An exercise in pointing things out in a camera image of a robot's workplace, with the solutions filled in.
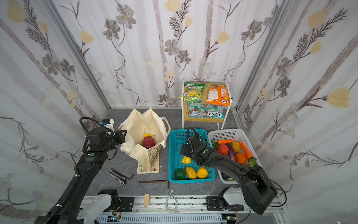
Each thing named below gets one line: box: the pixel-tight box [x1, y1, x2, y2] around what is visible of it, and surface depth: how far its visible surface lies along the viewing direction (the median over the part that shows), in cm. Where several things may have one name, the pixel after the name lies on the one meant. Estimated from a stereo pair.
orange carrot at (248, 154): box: [239, 140, 254, 159], surface depth 87 cm
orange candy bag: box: [206, 84, 230, 107], surface depth 81 cm
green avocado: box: [174, 168, 186, 180], surface depth 81 cm
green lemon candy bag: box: [179, 82, 206, 103], surface depth 82 cm
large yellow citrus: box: [196, 166, 209, 179], surface depth 82 cm
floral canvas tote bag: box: [119, 107, 171, 175], surface depth 83 cm
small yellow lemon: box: [181, 155, 192, 165], surface depth 88 cm
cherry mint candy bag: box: [187, 102, 207, 119], surface depth 96 cm
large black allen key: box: [138, 180, 170, 189], surface depth 84 cm
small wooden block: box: [143, 193, 151, 208], surface depth 76 cm
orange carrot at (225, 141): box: [217, 139, 235, 145], surface depth 98 cm
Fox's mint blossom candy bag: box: [205, 103, 225, 119], surface depth 97 cm
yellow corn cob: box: [185, 167, 198, 180], surface depth 82 cm
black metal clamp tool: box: [107, 168, 136, 186], surface depth 85 cm
